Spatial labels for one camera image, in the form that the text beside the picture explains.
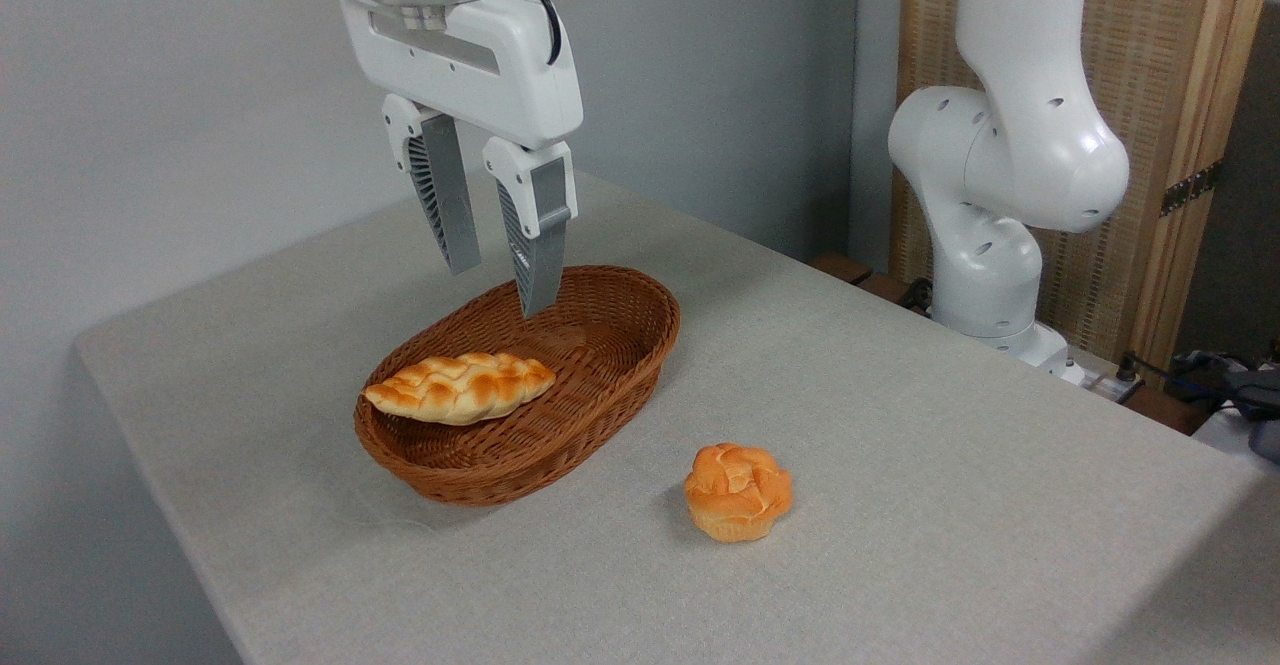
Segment grey tablecloth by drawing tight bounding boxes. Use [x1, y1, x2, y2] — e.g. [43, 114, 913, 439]
[74, 155, 1267, 665]

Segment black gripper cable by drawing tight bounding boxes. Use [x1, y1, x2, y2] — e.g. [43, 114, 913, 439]
[468, 0, 564, 67]

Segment long braided bread loaf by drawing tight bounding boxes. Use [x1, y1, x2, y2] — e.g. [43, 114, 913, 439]
[362, 351, 558, 428]

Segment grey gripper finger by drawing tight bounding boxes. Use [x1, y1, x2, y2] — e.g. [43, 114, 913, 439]
[482, 137, 579, 320]
[381, 93, 484, 277]

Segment black and blue cables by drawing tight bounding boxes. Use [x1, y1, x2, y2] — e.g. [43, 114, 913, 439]
[1118, 347, 1280, 418]

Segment round braided bread bun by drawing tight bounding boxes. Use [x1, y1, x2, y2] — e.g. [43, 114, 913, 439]
[683, 442, 795, 545]

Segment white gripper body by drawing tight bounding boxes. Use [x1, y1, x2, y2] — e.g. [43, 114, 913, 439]
[326, 0, 585, 152]

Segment brown wicker oval basket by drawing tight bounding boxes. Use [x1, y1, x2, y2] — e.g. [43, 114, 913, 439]
[353, 264, 682, 507]

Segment dark metal screen hinge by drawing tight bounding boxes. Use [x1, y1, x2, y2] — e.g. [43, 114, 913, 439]
[1159, 159, 1224, 219]

